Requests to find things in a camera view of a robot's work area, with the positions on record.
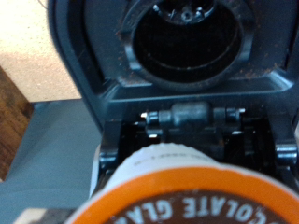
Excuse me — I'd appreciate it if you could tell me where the black Keurig coffee machine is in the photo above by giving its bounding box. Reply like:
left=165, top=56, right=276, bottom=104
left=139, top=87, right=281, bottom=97
left=46, top=0, right=299, bottom=200

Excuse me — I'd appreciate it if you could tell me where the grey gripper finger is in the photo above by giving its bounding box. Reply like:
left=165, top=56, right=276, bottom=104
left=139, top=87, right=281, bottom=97
left=12, top=207, right=76, bottom=224

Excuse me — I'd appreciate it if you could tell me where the orange coffee pod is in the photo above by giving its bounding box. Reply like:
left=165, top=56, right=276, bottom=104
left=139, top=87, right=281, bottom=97
left=64, top=143, right=299, bottom=224

